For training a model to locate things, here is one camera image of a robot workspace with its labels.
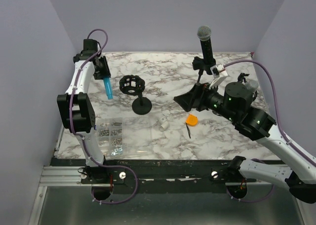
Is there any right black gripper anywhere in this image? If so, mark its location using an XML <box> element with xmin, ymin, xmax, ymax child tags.
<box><xmin>174</xmin><ymin>79</ymin><xmax>237</xmax><ymax>122</ymax></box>

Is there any blue microphone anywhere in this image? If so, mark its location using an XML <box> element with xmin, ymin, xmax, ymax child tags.
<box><xmin>103</xmin><ymin>77</ymin><xmax>113</xmax><ymax>100</ymax></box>

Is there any black shock mount stand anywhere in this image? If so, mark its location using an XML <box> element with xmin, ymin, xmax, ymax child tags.
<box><xmin>119</xmin><ymin>75</ymin><xmax>152</xmax><ymax>115</ymax></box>

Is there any black clip mic stand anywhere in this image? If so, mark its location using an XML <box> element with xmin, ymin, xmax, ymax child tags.
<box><xmin>192</xmin><ymin>56</ymin><xmax>216</xmax><ymax>83</ymax></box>

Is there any black tripod shock mount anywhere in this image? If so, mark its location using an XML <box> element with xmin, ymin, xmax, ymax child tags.
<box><xmin>237</xmin><ymin>73</ymin><xmax>259</xmax><ymax>102</ymax></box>

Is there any silver microphone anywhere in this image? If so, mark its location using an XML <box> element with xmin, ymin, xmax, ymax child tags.
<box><xmin>244</xmin><ymin>79</ymin><xmax>259</xmax><ymax>93</ymax></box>

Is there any black handheld microphone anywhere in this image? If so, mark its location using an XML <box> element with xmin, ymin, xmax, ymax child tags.
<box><xmin>197</xmin><ymin>26</ymin><xmax>216</xmax><ymax>75</ymax></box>

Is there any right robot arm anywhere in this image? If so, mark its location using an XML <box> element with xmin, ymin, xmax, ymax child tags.
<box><xmin>174</xmin><ymin>82</ymin><xmax>316</xmax><ymax>204</ymax></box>

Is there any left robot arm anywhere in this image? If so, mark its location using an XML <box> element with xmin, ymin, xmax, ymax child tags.
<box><xmin>57</xmin><ymin>38</ymin><xmax>113</xmax><ymax>183</ymax></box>

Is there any orange tape measure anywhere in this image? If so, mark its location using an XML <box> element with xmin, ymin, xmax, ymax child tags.
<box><xmin>185</xmin><ymin>114</ymin><xmax>198</xmax><ymax>138</ymax></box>

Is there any white plastic fitting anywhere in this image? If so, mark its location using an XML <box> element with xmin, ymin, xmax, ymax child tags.
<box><xmin>158</xmin><ymin>117</ymin><xmax>169</xmax><ymax>132</ymax></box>

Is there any clear screw organizer box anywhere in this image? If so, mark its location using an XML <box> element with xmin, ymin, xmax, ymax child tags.
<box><xmin>95</xmin><ymin>116</ymin><xmax>153</xmax><ymax>159</ymax></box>

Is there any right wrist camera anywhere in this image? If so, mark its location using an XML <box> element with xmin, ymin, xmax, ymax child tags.
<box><xmin>210</xmin><ymin>65</ymin><xmax>229</xmax><ymax>88</ymax></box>

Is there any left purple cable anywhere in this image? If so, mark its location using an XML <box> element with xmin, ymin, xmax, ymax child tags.
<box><xmin>69</xmin><ymin>28</ymin><xmax>139</xmax><ymax>206</ymax></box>

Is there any purple cable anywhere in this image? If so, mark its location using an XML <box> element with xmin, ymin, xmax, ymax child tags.
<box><xmin>69</xmin><ymin>28</ymin><xmax>139</xmax><ymax>206</ymax></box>
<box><xmin>222</xmin><ymin>60</ymin><xmax>316</xmax><ymax>204</ymax></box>

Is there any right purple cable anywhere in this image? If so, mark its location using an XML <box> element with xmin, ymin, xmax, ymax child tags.
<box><xmin>222</xmin><ymin>60</ymin><xmax>316</xmax><ymax>204</ymax></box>

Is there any black front mounting rail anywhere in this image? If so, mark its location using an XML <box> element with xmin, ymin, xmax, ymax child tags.
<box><xmin>49</xmin><ymin>158</ymin><xmax>292</xmax><ymax>193</ymax></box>

